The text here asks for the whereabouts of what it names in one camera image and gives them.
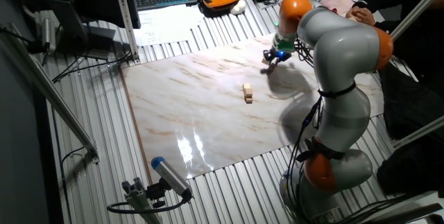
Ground silver cylinder device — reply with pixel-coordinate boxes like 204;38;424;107
41;17;57;54

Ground white rounded object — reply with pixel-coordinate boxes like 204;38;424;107
230;0;247;16

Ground black camera cable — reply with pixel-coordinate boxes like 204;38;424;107
106;189;192;215

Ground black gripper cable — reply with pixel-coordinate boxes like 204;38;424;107
293;38;316;67

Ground pink cloth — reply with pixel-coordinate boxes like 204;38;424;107
318;0;355;15

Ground printed paper sheet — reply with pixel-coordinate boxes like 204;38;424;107
133;4;206;47

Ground silver camera blue cap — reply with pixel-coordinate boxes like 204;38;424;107
151;156;194;203

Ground black camera clamp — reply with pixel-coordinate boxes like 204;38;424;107
145;178;168;209

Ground marble pattern board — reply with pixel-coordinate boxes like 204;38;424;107
120;33;385;184

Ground person left hand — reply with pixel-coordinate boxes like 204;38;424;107
353;8;377;27

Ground aluminium frame post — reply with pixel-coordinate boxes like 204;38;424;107
391;114;444;149
0;22;100;164
386;0;444;43
111;0;142;64

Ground person black clothing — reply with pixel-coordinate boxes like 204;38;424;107
376;0;444;199

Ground aluminium profile stub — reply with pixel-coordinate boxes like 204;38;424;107
121;177;162;224

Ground black monitor stand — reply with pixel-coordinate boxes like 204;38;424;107
46;0;117;61

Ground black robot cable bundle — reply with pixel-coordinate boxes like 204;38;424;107
286;95;323;224

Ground green wrist adapter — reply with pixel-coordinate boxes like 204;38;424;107
272;32;298;53

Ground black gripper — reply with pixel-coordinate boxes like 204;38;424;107
263;49;292;75

